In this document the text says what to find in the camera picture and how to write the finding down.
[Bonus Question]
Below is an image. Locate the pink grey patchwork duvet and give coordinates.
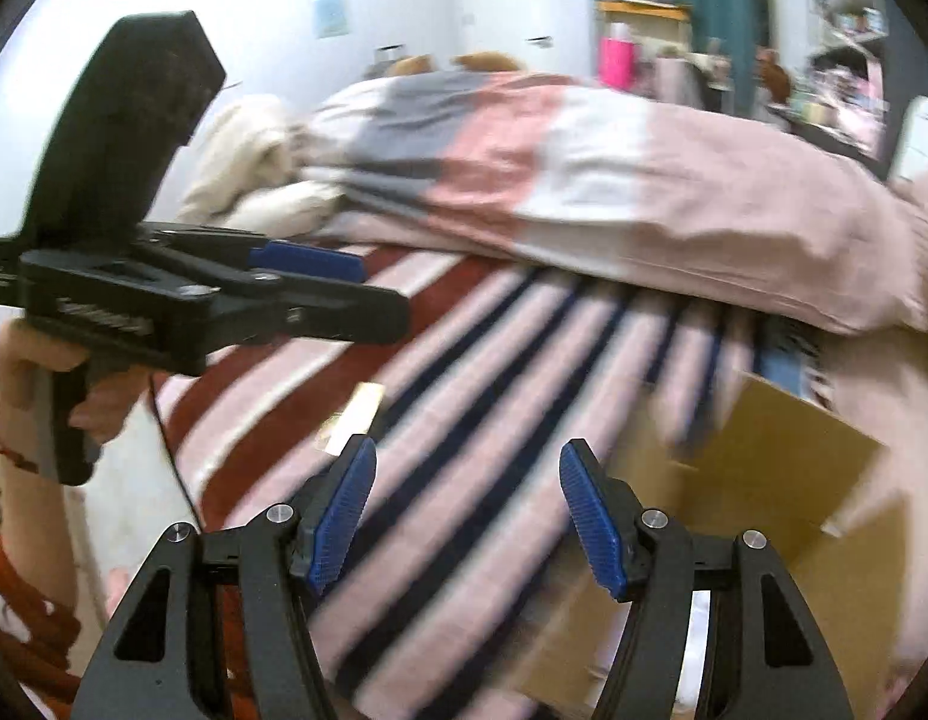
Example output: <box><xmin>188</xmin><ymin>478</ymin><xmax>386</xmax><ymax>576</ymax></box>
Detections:
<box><xmin>293</xmin><ymin>71</ymin><xmax>928</xmax><ymax>335</ymax></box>

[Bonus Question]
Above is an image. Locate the white bed headboard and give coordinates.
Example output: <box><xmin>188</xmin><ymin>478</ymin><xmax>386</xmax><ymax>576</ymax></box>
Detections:
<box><xmin>887</xmin><ymin>96</ymin><xmax>928</xmax><ymax>184</ymax></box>

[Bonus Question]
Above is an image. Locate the brown cardboard box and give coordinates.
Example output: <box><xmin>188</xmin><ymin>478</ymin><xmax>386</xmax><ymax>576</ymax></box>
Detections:
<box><xmin>506</xmin><ymin>377</ymin><xmax>909</xmax><ymax>718</ymax></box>

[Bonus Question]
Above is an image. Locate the pink water bottle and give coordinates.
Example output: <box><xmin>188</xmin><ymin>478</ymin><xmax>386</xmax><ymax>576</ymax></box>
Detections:
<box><xmin>597</xmin><ymin>21</ymin><xmax>638</xmax><ymax>91</ymax></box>

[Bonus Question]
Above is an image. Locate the person's left forearm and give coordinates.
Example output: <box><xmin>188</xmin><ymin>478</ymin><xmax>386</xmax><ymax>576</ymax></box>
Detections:
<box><xmin>0</xmin><ymin>458</ymin><xmax>78</xmax><ymax>611</ymax></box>

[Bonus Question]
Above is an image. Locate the cluttered storage shelf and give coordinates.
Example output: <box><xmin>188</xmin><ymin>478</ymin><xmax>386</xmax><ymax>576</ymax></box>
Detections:
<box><xmin>807</xmin><ymin>0</ymin><xmax>890</xmax><ymax>160</ymax></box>

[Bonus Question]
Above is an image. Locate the person's left hand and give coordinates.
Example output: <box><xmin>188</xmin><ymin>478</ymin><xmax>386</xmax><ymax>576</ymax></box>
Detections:
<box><xmin>0</xmin><ymin>319</ymin><xmax>150</xmax><ymax>486</ymax></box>

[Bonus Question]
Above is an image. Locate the brown teddy bear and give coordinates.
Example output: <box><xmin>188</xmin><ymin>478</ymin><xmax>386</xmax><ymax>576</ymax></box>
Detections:
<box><xmin>756</xmin><ymin>47</ymin><xmax>792</xmax><ymax>104</ymax></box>

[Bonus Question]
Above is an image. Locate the striped plush blanket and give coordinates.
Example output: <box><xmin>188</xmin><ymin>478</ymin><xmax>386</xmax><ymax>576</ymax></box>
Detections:
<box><xmin>151</xmin><ymin>247</ymin><xmax>816</xmax><ymax>718</ymax></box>

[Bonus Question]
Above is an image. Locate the cream blanket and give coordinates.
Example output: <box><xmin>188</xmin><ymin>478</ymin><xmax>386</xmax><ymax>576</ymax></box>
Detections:
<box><xmin>176</xmin><ymin>94</ymin><xmax>342</xmax><ymax>239</ymax></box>

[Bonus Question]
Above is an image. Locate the gold rectangular lighter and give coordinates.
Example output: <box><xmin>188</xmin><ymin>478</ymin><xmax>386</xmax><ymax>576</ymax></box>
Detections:
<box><xmin>314</xmin><ymin>382</ymin><xmax>386</xmax><ymax>457</ymax></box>

